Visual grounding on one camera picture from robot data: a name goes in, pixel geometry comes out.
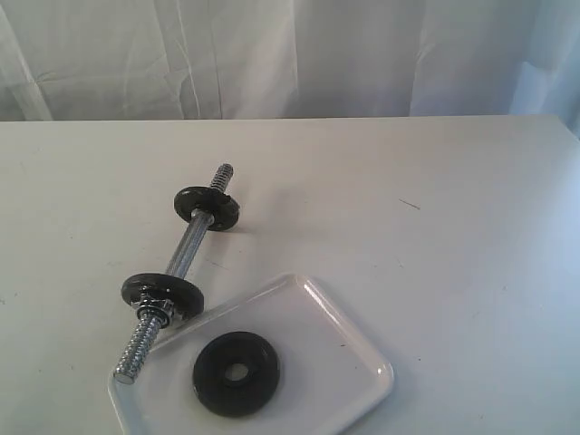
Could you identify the black weight plate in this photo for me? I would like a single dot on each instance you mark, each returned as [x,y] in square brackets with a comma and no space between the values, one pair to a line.
[236,374]
[222,207]
[188,300]

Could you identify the chrome threaded dumbbell bar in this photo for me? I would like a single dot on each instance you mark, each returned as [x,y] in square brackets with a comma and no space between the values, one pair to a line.
[148,327]

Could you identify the white rectangular tray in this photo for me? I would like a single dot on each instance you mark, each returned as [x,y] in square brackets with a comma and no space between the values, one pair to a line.
[331,375]

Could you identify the chrome spin-lock collar nut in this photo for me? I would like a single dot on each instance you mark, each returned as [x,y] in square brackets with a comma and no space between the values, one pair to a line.
[165,309]

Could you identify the white backdrop curtain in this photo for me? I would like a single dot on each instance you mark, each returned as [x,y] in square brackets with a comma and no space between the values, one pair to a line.
[197,60]

